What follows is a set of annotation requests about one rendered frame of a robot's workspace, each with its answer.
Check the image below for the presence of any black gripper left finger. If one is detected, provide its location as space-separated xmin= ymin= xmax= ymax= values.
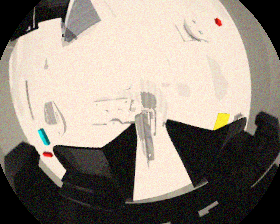
xmin=52 ymin=124 xmax=137 ymax=202

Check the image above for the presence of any teal rectangular block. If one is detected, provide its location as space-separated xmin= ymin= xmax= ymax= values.
xmin=38 ymin=128 xmax=51 ymax=145

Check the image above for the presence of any yellow flat plate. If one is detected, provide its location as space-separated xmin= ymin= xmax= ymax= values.
xmin=213 ymin=113 xmax=229 ymax=131

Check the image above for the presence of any small red block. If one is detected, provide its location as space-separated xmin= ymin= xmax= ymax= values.
xmin=214 ymin=18 xmax=221 ymax=27

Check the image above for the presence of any red flat bar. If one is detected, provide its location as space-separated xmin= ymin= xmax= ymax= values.
xmin=43 ymin=152 xmax=54 ymax=157

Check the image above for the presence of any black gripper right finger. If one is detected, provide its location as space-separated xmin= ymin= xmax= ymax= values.
xmin=165 ymin=117 xmax=246 ymax=188

